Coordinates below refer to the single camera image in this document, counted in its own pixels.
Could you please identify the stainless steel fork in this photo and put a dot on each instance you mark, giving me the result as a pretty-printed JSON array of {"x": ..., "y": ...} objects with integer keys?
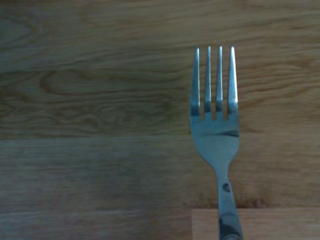
[{"x": 215, "y": 145}]

